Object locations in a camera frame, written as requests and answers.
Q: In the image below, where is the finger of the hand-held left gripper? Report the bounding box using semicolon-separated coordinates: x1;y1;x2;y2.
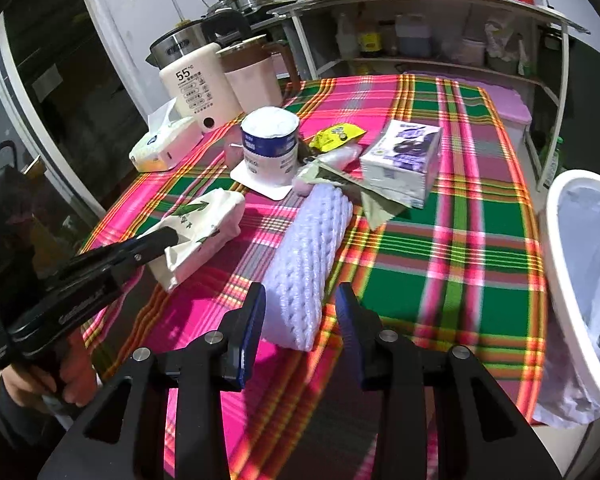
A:
47;226;181;294

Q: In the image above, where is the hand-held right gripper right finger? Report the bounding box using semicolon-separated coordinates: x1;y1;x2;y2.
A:
335;281;563;480

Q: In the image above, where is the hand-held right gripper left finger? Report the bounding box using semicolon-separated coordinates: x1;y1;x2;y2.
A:
37;282;268;480

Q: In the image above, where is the leaf print tissue pack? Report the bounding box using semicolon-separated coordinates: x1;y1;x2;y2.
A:
147;188;247;293

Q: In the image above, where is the white foam fruit net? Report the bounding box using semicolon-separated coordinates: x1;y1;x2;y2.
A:
262;183;353;352

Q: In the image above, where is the olive green paper wrapper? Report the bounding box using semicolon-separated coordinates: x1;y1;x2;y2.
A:
295;162;416;226

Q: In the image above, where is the purple white carton box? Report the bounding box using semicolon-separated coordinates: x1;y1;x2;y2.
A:
359;119;443;209

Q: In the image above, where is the white trash bin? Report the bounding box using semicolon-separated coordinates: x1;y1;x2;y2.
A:
532;169;600;428

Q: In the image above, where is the person's left forearm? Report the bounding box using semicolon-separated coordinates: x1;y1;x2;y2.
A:
0;375;76;461

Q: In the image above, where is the person's left hand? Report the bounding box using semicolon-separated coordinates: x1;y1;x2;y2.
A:
0;332;101;413

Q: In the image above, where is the white soft tissue pack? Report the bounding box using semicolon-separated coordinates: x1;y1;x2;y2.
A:
129;97;203;173

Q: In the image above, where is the pink green plaid tablecloth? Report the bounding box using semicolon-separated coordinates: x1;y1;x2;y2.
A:
80;74;548;480

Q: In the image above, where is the white square coaster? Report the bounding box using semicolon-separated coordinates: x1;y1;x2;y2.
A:
230;160;296;201

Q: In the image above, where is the clear plastic cup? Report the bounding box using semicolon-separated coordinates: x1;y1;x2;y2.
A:
224;125;246;168

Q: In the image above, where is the white blue round container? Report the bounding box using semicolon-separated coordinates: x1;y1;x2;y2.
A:
240;106;301;192

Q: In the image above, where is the white framed glass door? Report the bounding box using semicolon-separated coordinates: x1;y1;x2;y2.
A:
0;0;151;281

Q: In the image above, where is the clear plastic bag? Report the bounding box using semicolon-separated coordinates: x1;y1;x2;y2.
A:
300;142;363;171

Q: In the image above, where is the yellow snack wrapper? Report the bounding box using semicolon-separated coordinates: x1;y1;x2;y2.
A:
307;125;367;152

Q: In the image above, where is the stainless steel cooker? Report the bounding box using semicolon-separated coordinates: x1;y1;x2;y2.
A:
147;20;221;68

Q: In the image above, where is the clear plastic bin liner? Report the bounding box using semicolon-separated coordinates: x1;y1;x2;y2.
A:
532;180;600;428

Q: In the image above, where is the green plastic bottle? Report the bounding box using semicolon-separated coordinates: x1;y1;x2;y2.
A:
540;135;563;186

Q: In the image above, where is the purple plastic storage box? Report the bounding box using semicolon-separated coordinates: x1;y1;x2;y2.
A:
405;70;533;146

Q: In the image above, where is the dark bottle with yellow label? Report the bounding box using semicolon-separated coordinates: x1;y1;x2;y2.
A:
358;20;383;58

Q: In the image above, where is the white plastic jug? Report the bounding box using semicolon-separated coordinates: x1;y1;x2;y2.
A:
336;12;361;58

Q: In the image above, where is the large translucent jug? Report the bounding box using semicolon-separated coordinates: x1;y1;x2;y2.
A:
395;14;433;58

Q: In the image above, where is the pink plastic tub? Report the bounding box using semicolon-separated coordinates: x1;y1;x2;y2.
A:
450;35;486;66

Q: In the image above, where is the crumpled plastic bag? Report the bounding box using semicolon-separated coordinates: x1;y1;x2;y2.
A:
485;10;521;73

